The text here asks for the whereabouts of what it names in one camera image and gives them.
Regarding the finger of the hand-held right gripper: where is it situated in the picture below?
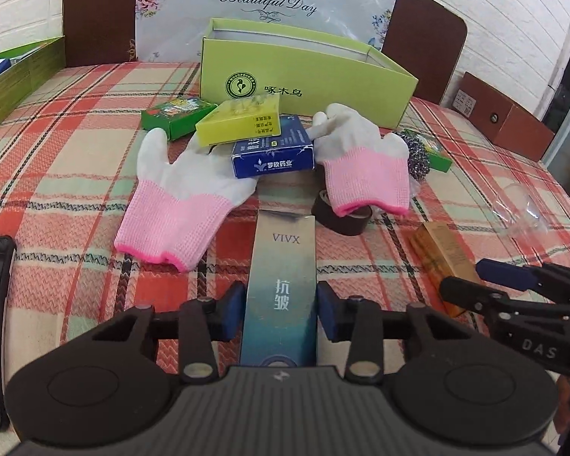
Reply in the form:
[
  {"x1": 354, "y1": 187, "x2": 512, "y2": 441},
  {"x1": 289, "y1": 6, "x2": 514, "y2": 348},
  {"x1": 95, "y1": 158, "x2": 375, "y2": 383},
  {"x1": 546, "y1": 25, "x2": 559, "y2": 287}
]
[
  {"x1": 476, "y1": 259, "x2": 570, "y2": 302},
  {"x1": 439, "y1": 277, "x2": 570, "y2": 319}
]

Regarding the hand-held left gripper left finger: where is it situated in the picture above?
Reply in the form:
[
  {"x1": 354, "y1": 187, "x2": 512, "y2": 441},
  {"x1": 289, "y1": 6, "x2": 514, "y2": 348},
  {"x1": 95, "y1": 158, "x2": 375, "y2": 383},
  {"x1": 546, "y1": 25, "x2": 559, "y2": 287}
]
[{"x1": 92, "y1": 280, "x2": 248, "y2": 385}]

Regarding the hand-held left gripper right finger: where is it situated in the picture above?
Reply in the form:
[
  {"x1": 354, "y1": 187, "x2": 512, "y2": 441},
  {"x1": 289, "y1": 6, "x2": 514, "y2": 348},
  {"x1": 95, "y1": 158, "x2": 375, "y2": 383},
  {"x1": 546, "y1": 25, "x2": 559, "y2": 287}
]
[{"x1": 316, "y1": 281, "x2": 472, "y2": 381}]

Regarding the gold box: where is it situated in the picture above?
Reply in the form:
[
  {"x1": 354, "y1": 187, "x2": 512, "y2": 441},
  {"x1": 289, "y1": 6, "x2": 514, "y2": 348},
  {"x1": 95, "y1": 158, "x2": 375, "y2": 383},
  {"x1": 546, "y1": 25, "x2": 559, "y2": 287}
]
[{"x1": 406, "y1": 221, "x2": 483, "y2": 317}]

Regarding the long silver blue box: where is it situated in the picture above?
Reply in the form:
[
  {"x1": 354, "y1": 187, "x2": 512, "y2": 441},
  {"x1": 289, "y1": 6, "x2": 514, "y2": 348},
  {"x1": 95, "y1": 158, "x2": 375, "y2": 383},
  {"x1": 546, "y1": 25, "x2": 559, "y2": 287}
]
[{"x1": 240, "y1": 209, "x2": 319, "y2": 369}]

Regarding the black tape roll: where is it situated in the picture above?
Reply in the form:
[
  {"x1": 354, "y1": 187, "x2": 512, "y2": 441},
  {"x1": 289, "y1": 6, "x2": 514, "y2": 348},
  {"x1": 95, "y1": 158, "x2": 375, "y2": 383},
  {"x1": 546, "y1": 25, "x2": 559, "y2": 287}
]
[{"x1": 312, "y1": 189, "x2": 374, "y2": 237}]

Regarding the small green box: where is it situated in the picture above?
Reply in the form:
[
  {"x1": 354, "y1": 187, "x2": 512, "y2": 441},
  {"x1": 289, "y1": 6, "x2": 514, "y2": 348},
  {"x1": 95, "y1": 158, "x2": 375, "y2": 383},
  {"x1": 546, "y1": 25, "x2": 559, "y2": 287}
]
[
  {"x1": 141, "y1": 96, "x2": 218, "y2": 142},
  {"x1": 401, "y1": 128, "x2": 453, "y2": 173}
]

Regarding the large green cardboard box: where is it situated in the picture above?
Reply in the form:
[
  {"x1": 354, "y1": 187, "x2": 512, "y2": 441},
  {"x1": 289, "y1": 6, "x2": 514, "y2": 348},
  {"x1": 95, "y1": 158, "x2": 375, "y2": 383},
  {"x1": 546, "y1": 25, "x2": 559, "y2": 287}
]
[{"x1": 199, "y1": 18, "x2": 419, "y2": 130}]

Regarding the clear plastic bag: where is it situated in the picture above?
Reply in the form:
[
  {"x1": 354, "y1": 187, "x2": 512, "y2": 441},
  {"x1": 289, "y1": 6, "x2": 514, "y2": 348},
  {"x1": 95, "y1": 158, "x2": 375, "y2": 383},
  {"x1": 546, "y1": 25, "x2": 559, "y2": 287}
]
[{"x1": 494, "y1": 183, "x2": 556, "y2": 243}]

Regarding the large pink white glove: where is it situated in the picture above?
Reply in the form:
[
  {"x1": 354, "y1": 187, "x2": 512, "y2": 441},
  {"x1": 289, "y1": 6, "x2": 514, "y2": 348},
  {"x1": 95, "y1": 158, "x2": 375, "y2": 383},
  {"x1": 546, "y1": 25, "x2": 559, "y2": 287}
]
[{"x1": 114, "y1": 127, "x2": 258, "y2": 272}]

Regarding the steel wool scourer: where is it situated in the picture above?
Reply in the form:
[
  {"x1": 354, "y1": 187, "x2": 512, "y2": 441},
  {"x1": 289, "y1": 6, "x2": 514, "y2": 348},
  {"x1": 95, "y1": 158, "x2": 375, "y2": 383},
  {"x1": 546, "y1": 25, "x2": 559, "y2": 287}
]
[{"x1": 394, "y1": 130, "x2": 433, "y2": 184}]

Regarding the small pink white glove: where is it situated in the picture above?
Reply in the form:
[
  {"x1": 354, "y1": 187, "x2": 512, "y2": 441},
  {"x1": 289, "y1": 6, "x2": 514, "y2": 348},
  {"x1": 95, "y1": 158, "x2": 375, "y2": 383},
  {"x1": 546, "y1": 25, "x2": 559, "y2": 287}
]
[{"x1": 309, "y1": 103, "x2": 412, "y2": 217}]

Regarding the brown cardboard box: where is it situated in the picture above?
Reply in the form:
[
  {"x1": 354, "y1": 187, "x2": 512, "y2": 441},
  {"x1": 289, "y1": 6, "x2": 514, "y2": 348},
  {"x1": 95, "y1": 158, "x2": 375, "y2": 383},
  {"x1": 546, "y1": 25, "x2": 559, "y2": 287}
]
[{"x1": 449, "y1": 71, "x2": 556, "y2": 162}]

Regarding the blue medicine box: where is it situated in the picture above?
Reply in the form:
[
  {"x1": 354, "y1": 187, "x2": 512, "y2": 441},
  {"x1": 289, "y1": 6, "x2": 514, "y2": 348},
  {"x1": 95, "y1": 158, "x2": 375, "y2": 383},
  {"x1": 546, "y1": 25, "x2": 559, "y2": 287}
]
[{"x1": 232, "y1": 114, "x2": 317, "y2": 180}]

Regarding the yellow box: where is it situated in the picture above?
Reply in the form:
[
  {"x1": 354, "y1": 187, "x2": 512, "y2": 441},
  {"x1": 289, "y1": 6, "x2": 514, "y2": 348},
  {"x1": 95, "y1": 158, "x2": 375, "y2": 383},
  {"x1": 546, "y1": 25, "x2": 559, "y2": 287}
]
[{"x1": 195, "y1": 94, "x2": 282, "y2": 148}]

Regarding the plaid blanket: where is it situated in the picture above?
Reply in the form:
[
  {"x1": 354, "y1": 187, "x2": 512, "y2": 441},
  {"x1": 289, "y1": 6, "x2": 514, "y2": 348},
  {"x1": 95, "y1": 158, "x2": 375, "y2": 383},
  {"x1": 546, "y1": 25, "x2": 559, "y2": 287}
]
[{"x1": 0, "y1": 62, "x2": 570, "y2": 456}]

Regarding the shallow green box lid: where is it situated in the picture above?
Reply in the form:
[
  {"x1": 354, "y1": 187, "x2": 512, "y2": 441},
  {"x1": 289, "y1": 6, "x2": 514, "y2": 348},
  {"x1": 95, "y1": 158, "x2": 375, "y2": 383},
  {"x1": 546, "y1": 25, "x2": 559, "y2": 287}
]
[{"x1": 0, "y1": 35, "x2": 67, "y2": 136}]

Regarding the brown headboard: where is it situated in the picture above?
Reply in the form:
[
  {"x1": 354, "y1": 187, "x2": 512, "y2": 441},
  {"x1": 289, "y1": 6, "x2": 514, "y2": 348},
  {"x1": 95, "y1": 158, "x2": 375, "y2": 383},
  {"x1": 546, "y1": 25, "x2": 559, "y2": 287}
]
[{"x1": 63, "y1": 0, "x2": 469, "y2": 105}]

